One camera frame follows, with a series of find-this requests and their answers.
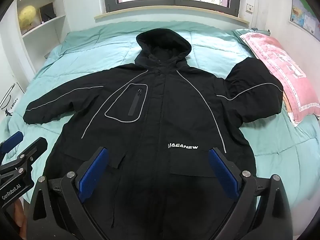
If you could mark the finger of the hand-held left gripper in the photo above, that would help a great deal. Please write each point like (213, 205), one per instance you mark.
(32, 148)
(14, 138)

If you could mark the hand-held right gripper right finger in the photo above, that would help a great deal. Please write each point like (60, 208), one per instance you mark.
(222, 173)

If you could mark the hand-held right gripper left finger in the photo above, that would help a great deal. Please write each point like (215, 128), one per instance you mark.
(92, 173)

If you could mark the black hooded jacket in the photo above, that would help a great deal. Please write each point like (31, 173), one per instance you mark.
(160, 120)

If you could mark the person's left hand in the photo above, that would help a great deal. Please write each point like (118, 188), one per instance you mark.
(19, 208)

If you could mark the white bookshelf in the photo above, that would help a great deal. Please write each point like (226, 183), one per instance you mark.
(57, 30)

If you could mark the green quilt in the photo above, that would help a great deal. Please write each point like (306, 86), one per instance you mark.
(100, 50)

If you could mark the pink patterned pillow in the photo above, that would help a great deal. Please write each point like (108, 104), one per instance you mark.
(282, 70)

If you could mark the black box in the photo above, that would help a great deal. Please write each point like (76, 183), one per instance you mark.
(47, 11)

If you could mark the green pillow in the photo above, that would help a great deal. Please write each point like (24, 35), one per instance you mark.
(260, 31)

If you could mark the pale window sill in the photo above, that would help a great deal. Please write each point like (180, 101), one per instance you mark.
(172, 11)

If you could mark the white wall socket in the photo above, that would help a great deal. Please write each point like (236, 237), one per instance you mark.
(249, 8)

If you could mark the wall map poster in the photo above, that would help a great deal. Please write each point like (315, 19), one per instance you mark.
(306, 12)

